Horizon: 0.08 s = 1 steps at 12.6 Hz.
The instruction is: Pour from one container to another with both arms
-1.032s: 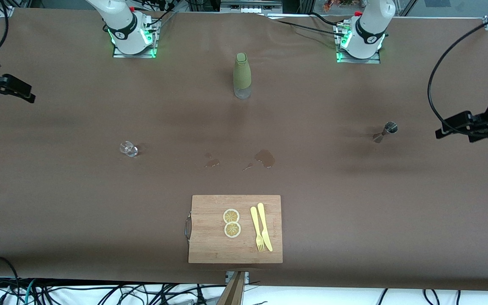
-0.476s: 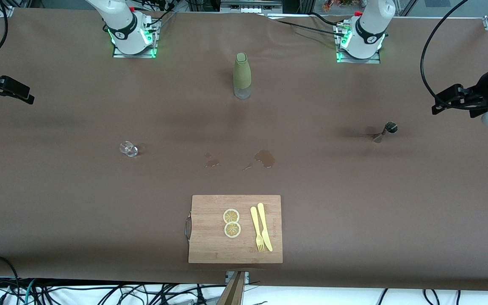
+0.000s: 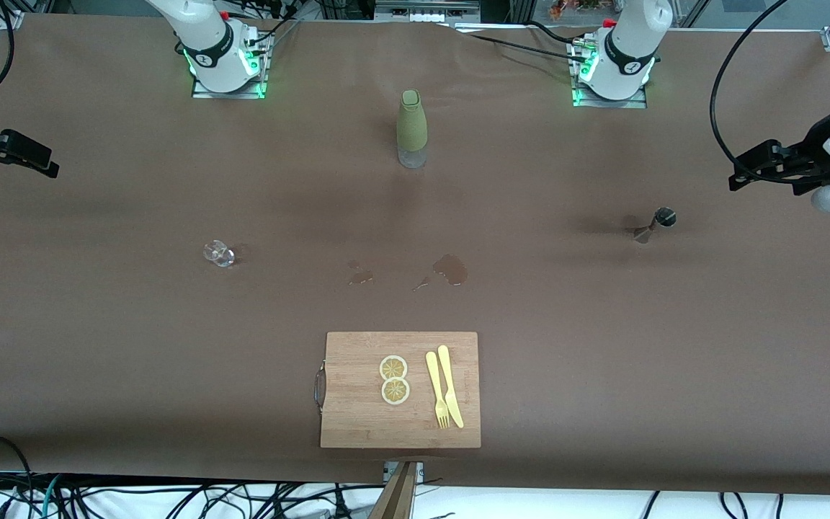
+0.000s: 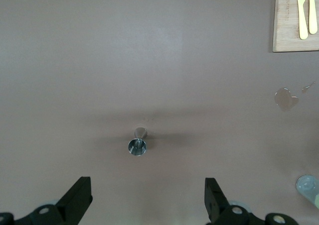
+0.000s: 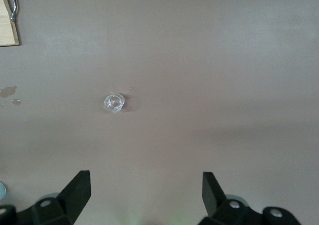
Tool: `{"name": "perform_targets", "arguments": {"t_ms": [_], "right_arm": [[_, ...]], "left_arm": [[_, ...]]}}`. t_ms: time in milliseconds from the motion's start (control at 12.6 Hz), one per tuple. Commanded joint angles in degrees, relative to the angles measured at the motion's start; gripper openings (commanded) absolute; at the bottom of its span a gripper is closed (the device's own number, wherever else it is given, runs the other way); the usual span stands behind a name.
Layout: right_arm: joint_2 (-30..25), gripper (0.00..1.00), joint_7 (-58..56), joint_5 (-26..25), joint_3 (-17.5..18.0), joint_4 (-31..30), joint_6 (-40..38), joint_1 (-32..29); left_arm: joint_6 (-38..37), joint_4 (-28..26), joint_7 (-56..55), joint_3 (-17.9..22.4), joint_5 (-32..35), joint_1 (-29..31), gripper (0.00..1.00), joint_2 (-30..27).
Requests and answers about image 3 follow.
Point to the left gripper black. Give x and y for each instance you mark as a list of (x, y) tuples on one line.
[(809, 157)]

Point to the metal double jigger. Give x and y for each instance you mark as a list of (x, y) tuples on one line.
[(663, 218)]

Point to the clear glass cup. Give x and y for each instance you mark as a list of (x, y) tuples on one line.
[(219, 254)]

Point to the brown table cover sheet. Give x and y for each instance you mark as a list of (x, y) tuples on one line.
[(602, 360)]

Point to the large brown liquid puddle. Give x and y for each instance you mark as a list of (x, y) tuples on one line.
[(451, 269)]

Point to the olive green sleeved bottle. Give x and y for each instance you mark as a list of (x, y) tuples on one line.
[(412, 122)]

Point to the thin brown liquid streak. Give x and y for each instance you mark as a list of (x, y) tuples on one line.
[(421, 285)]

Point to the small brown liquid puddle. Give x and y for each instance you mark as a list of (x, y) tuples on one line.
[(361, 278)]

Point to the yellow plastic fork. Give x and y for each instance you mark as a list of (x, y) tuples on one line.
[(431, 367)]

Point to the yellow plastic knife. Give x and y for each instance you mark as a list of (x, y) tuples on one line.
[(456, 411)]

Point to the lemon slice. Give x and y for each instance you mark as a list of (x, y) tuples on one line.
[(395, 391), (393, 367)]

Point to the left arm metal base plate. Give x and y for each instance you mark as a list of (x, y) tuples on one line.
[(638, 103)]

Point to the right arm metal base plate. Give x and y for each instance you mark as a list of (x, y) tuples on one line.
[(262, 72)]

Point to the grey metal bracket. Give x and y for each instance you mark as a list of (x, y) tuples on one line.
[(419, 472)]

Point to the wooden post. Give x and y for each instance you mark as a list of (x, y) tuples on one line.
[(397, 501)]

